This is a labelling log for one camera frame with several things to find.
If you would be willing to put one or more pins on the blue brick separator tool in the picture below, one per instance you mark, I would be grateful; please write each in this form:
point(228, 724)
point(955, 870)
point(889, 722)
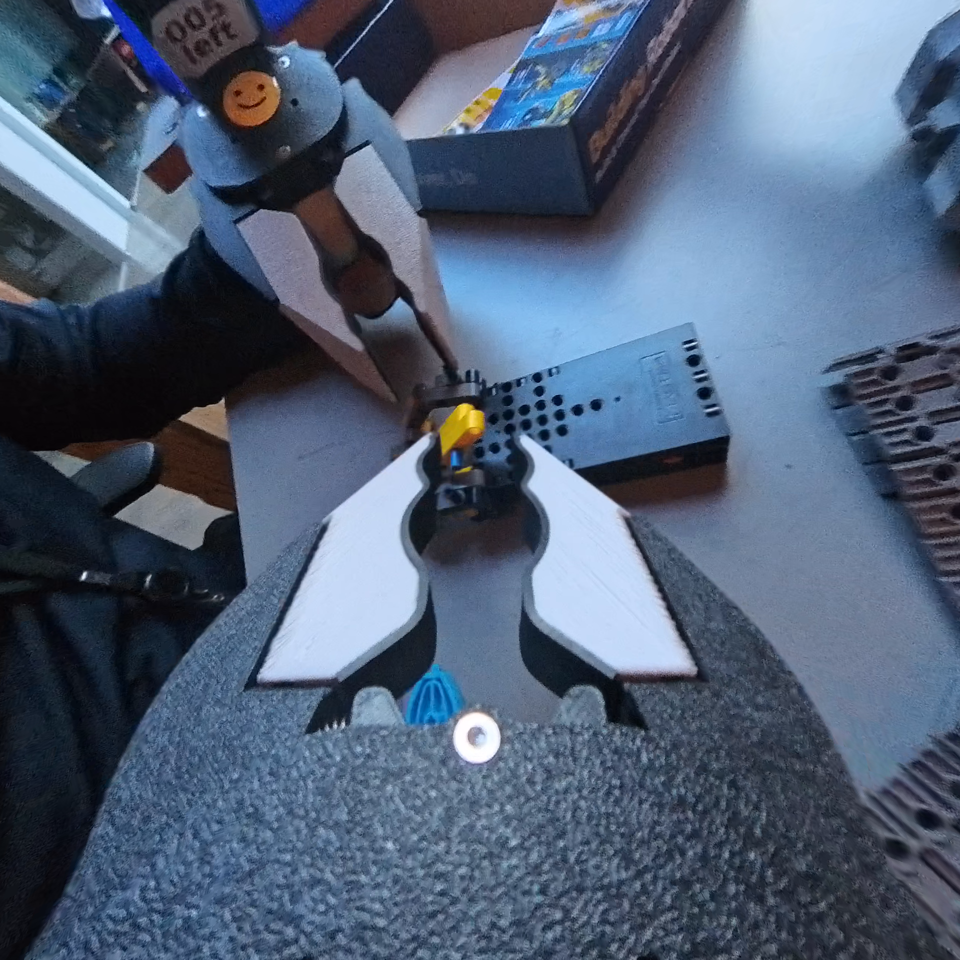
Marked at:
point(433, 701)

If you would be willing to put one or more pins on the grey tread track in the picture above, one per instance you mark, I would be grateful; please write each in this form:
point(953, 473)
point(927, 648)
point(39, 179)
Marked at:
point(926, 825)
point(915, 435)

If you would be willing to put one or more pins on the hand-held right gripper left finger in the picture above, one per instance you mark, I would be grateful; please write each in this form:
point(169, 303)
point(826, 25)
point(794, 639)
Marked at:
point(352, 592)

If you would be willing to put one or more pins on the grey desk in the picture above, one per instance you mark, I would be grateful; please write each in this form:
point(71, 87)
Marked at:
point(787, 262)

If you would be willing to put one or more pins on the colourful instruction booklet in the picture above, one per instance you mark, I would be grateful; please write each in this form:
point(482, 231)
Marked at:
point(570, 67)

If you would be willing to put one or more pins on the person's left hand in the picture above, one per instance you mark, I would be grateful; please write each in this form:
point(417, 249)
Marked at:
point(360, 277)

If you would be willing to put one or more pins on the dark blue cardboard box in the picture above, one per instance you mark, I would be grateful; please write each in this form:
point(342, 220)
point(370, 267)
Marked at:
point(525, 172)

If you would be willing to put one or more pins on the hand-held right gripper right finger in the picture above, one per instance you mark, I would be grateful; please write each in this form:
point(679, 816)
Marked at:
point(607, 592)

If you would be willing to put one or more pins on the person's left forearm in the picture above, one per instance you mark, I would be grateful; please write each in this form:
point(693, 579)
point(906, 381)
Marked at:
point(150, 352)

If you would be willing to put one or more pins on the black perforated brick model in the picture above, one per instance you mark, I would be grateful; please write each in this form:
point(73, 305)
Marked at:
point(637, 405)

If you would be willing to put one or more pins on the person's dark clothed body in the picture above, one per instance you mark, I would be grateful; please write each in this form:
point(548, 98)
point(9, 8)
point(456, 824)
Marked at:
point(60, 712)

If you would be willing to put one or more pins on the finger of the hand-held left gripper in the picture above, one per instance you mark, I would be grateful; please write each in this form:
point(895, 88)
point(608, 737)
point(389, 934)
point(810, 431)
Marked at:
point(397, 225)
point(300, 270)

